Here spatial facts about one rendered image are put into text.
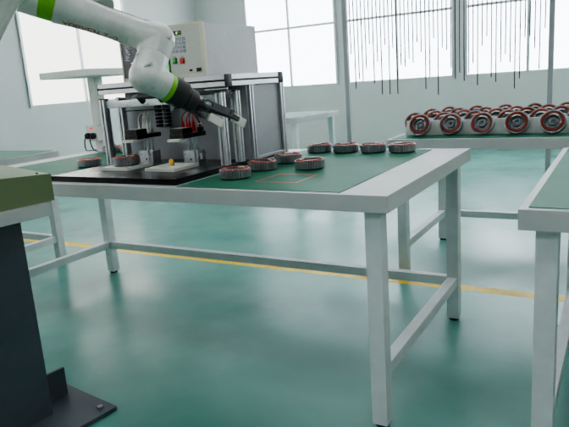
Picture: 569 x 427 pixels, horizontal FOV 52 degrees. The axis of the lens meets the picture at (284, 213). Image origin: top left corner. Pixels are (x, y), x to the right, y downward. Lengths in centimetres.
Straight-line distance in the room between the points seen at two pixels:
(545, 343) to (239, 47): 167
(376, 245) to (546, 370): 54
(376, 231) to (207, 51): 107
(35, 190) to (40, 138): 589
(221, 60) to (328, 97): 665
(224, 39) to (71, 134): 586
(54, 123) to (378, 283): 666
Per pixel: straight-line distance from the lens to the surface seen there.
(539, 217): 146
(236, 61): 255
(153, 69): 189
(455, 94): 841
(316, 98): 915
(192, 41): 241
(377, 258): 173
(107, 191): 224
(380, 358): 185
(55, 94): 809
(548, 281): 154
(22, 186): 200
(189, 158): 245
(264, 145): 252
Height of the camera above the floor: 107
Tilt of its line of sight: 13 degrees down
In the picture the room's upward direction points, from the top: 4 degrees counter-clockwise
